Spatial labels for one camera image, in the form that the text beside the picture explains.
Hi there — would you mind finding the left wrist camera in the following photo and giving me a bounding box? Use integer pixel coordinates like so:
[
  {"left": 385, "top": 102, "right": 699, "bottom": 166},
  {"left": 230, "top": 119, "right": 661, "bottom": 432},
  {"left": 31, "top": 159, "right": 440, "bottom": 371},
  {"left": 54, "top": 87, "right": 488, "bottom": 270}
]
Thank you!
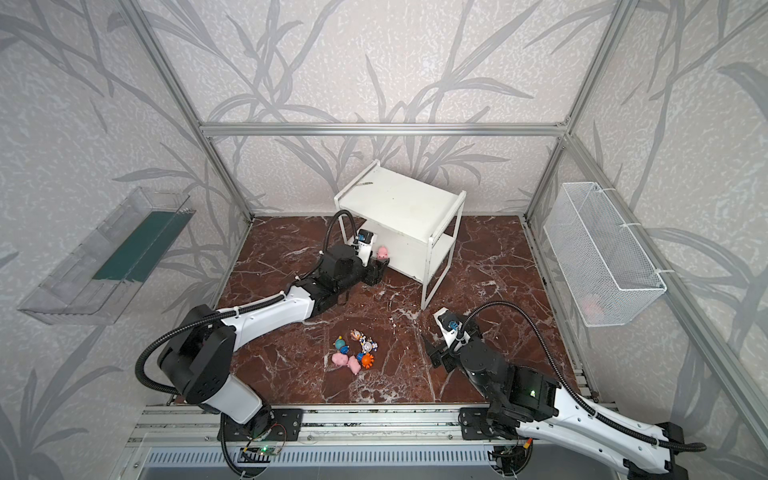
[{"left": 353, "top": 228, "right": 376, "bottom": 267}]

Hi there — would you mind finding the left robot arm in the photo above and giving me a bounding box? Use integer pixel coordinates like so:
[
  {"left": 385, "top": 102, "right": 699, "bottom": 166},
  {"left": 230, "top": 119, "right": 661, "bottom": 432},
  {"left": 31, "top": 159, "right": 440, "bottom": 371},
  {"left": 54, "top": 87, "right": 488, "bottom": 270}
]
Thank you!
[{"left": 134, "top": 244, "right": 390, "bottom": 438}]

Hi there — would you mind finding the orange hooded Doraemon figure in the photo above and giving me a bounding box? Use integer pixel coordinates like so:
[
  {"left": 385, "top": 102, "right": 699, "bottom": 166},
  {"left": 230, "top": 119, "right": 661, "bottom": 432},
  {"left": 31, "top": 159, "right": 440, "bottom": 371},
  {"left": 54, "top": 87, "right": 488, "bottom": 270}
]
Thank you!
[{"left": 356, "top": 353, "right": 374, "bottom": 369}]

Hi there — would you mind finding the white hooded Doraemon figure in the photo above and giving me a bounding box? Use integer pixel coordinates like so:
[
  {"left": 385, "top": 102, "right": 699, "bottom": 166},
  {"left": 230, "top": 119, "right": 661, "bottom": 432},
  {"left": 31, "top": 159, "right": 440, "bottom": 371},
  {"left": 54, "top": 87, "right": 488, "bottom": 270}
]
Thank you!
[{"left": 360, "top": 339, "right": 378, "bottom": 354}]

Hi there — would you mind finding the clear plastic wall bin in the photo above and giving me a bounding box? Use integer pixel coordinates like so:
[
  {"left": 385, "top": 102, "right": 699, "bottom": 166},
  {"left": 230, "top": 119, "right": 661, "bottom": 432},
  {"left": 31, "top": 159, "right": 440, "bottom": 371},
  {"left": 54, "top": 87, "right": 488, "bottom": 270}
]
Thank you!
[{"left": 18, "top": 187, "right": 196, "bottom": 326}]

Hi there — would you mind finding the teal hooded Doraemon figure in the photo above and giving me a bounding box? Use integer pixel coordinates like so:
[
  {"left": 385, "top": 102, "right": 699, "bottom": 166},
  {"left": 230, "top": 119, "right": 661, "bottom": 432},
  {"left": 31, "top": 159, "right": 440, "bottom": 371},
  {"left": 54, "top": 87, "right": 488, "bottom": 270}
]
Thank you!
[{"left": 334, "top": 336, "right": 350, "bottom": 355}]

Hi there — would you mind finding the white two-tier shelf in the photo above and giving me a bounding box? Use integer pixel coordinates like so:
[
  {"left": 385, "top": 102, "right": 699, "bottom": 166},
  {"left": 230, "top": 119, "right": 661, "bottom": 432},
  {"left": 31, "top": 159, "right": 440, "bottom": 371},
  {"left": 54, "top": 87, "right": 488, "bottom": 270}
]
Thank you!
[{"left": 334, "top": 160, "right": 467, "bottom": 309}]

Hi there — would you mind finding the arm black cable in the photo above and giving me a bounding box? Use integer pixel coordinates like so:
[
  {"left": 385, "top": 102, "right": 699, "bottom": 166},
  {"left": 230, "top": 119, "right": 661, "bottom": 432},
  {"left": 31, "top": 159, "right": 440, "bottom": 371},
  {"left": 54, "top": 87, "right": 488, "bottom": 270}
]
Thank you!
[
  {"left": 461, "top": 301, "right": 708, "bottom": 454},
  {"left": 134, "top": 209, "right": 356, "bottom": 396}
]

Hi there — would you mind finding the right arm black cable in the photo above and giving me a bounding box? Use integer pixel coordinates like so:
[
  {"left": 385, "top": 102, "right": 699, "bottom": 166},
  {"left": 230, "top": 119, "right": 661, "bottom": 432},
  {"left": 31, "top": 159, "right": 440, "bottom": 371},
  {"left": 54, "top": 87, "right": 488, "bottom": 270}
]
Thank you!
[{"left": 461, "top": 301, "right": 708, "bottom": 454}]

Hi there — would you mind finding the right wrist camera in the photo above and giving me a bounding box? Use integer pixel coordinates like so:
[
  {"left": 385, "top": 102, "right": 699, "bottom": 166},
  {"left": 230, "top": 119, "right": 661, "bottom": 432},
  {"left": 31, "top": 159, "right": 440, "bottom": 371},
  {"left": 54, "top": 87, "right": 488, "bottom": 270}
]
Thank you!
[{"left": 433, "top": 308, "right": 469, "bottom": 350}]

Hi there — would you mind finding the pink toy in basket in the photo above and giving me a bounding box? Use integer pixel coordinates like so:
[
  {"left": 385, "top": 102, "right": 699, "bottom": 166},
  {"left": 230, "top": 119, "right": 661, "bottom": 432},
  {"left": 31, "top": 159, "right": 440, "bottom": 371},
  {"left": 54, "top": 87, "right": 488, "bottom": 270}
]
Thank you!
[{"left": 580, "top": 294, "right": 605, "bottom": 324}]

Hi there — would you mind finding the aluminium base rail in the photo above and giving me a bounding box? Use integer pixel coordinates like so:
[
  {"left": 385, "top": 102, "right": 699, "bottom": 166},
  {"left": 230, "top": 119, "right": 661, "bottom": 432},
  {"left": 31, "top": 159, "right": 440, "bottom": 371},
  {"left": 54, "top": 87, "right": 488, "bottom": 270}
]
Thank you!
[{"left": 126, "top": 404, "right": 466, "bottom": 448}]

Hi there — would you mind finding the pink pig toy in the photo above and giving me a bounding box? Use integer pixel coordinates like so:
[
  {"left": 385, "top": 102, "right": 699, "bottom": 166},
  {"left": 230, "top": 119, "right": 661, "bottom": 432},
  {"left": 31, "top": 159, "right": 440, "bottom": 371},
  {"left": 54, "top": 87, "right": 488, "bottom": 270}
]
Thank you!
[
  {"left": 347, "top": 356, "right": 362, "bottom": 375},
  {"left": 331, "top": 351, "right": 349, "bottom": 366},
  {"left": 376, "top": 246, "right": 389, "bottom": 261}
]

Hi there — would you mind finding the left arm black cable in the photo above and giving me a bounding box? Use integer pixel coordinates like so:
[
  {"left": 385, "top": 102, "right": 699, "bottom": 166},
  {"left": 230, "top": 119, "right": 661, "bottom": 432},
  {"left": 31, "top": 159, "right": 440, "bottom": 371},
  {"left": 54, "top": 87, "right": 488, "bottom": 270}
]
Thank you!
[{"left": 134, "top": 209, "right": 356, "bottom": 396}]

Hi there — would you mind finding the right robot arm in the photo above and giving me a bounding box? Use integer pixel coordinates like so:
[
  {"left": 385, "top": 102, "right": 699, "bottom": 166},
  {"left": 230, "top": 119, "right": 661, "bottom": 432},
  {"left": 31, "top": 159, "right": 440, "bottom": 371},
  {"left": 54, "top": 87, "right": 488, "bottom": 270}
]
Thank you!
[{"left": 425, "top": 332, "right": 689, "bottom": 479}]

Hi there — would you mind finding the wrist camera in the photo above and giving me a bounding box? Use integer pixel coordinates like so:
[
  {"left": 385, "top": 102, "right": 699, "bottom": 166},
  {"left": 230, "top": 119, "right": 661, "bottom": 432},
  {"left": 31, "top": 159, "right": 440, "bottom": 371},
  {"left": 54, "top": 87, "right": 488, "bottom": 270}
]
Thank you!
[
  {"left": 353, "top": 228, "right": 376, "bottom": 267},
  {"left": 433, "top": 308, "right": 469, "bottom": 350}
]

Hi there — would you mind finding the white wire mesh basket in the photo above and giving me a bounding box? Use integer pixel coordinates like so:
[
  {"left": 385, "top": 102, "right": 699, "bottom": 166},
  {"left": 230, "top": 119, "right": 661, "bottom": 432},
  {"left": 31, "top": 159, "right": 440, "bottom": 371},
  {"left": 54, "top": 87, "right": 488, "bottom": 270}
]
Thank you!
[{"left": 544, "top": 182, "right": 667, "bottom": 328}]

